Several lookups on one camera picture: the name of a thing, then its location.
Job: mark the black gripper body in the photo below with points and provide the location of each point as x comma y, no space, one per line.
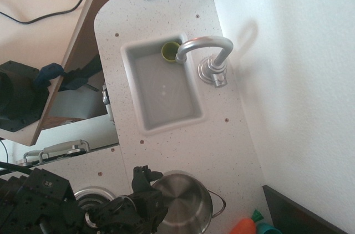
140,212

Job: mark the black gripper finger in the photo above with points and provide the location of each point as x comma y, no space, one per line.
155,175
141,179

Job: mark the stainless steel pot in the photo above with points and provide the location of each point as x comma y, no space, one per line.
191,206

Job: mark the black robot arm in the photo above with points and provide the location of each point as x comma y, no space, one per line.
40,201

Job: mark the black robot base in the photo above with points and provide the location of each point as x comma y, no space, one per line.
21,103

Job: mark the silver stove burner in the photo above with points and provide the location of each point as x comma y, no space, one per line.
93,196

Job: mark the grey plastic sink basin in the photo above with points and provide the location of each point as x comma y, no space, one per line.
165,95

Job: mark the silver stove knob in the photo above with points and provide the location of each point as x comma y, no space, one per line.
105,95

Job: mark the orange toy carrot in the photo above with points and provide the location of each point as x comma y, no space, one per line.
248,225

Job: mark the silver curved faucet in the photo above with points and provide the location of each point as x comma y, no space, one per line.
212,69

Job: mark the teal plastic cup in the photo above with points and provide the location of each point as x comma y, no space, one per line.
264,228

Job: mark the green plastic cup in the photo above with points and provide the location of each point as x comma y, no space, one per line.
169,51

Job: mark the blue clamp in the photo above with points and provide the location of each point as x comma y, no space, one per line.
46,74

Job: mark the black board edge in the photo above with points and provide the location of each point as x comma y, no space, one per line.
290,217

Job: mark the grey oven door handle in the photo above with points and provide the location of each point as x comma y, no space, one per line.
65,149

